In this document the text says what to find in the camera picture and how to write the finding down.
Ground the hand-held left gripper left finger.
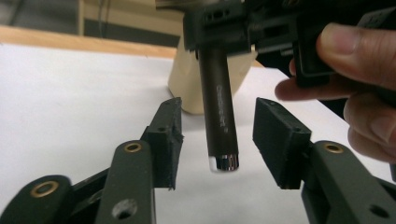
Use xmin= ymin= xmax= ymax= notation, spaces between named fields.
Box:
xmin=140 ymin=96 xmax=185 ymax=191

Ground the beige furniture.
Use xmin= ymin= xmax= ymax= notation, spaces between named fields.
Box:
xmin=77 ymin=0 xmax=185 ymax=37

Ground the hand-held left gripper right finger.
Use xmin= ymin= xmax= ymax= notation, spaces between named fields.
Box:
xmin=252 ymin=97 xmax=313 ymax=190

